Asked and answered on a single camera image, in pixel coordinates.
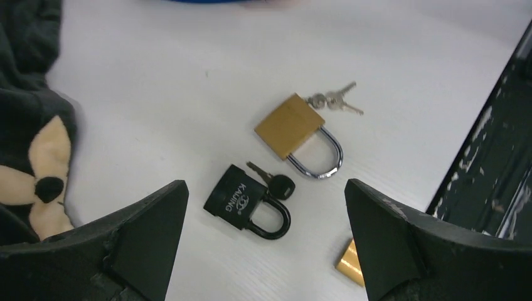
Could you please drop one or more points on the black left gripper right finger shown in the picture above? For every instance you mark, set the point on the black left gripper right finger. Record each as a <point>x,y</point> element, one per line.
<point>406,254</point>

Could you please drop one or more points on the small brass padlock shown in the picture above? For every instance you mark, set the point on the small brass padlock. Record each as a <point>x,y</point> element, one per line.
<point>348,264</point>

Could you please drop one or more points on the black padlock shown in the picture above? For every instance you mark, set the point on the black padlock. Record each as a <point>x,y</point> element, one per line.
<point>235,198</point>

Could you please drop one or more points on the silver keys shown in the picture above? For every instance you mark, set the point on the silver keys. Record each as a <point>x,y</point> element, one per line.
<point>334,100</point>

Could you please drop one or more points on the small key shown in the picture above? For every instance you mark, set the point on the small key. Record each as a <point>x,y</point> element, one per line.
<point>279,186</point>

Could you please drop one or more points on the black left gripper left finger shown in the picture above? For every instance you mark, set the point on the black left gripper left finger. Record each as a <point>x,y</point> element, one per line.
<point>126,255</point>

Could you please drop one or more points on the black floral patterned blanket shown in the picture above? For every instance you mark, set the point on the black floral patterned blanket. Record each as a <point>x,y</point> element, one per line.
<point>38,125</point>

